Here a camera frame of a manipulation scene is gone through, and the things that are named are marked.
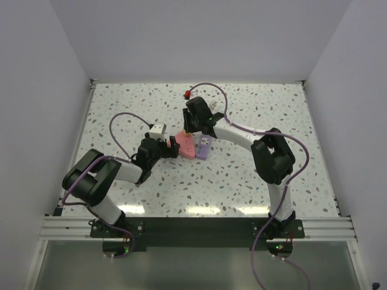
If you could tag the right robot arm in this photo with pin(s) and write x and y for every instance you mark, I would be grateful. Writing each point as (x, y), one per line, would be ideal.
(272, 155)

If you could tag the purple power strip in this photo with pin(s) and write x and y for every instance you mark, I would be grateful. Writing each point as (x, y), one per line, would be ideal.
(204, 146)

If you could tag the pink triangular power strip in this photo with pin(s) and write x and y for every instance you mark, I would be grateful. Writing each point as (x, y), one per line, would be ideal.
(187, 145)

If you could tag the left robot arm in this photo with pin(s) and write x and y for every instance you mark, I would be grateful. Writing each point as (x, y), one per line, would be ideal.
(89, 181)

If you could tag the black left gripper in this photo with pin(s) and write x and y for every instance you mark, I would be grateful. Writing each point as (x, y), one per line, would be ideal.
(169, 151)

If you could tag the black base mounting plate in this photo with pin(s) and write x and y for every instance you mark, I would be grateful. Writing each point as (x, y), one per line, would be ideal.
(193, 232)

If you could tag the red cable connector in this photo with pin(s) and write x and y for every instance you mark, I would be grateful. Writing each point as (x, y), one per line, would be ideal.
(187, 94)

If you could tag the aluminium front rail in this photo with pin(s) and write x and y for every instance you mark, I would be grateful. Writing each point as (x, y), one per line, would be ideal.
(336, 229)

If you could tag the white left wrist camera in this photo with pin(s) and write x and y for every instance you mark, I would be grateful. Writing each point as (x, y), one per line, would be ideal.
(157, 131)

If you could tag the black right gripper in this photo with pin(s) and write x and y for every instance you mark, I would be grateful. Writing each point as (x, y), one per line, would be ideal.
(186, 118)

